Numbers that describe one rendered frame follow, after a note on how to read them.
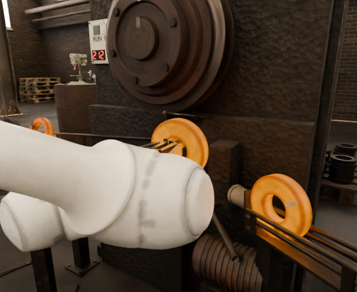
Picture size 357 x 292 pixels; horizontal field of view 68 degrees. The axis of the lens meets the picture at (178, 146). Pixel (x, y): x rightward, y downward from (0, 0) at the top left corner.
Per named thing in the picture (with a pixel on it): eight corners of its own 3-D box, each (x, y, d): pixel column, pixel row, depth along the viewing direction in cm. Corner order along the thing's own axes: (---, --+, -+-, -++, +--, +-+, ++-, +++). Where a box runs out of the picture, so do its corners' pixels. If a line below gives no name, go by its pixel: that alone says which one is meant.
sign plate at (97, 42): (95, 64, 123) (91, 22, 118) (138, 62, 110) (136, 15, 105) (91, 64, 121) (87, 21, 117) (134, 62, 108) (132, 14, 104)
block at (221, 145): (218, 199, 99) (221, 137, 92) (239, 204, 95) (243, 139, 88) (206, 211, 90) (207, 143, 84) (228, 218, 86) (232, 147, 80)
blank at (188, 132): (155, 117, 71) (147, 120, 68) (207, 118, 63) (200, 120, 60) (160, 171, 75) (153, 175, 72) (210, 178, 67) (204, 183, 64)
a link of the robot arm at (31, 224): (90, 209, 50) (141, 212, 42) (3, 261, 37) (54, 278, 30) (73, 155, 48) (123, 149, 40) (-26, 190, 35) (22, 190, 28)
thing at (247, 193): (265, 222, 74) (266, 185, 72) (266, 223, 73) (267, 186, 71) (243, 228, 71) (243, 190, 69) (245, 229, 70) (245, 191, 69)
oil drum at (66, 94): (85, 138, 425) (79, 81, 401) (112, 143, 395) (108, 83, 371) (51, 147, 376) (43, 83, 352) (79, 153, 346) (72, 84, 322)
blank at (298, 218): (273, 240, 68) (263, 244, 67) (251, 182, 73) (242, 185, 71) (324, 234, 55) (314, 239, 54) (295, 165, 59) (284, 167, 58)
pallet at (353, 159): (218, 176, 269) (221, 134, 257) (246, 156, 334) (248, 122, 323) (360, 208, 205) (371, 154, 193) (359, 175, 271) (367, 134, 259)
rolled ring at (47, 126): (26, 149, 147) (32, 150, 150) (46, 152, 138) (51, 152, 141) (29, 117, 148) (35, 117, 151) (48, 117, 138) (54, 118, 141)
